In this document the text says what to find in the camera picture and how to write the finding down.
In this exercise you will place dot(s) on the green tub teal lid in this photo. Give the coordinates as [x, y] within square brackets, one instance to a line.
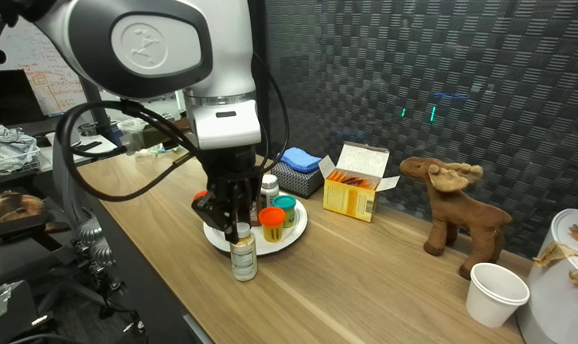
[285, 207]

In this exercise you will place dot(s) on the grey perforated metal box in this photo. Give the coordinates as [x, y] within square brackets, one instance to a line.
[298, 184]

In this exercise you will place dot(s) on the brown plush moose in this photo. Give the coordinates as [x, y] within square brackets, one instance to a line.
[461, 211]

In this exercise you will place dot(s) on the grey folded clothes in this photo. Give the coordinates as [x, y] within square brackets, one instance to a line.
[7, 153]

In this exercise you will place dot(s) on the red toy strawberry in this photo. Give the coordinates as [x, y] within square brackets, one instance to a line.
[199, 195]

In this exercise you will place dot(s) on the white bottle green label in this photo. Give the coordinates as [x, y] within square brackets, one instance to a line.
[243, 258]

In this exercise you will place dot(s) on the yellow tub orange lid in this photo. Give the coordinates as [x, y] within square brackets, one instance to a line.
[271, 222]

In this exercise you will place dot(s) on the white paper cup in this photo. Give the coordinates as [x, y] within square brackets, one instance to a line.
[495, 297]

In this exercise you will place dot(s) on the yellow open tea box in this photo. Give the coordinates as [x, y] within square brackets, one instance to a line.
[352, 193]

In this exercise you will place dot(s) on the blue sponge cloth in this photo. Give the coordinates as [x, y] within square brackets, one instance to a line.
[300, 159]

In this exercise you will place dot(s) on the white paper plate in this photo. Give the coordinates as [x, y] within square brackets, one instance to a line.
[289, 235]

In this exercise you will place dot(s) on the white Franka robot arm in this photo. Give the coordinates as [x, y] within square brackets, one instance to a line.
[155, 50]

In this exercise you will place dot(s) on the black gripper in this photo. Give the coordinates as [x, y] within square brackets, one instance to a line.
[229, 167]

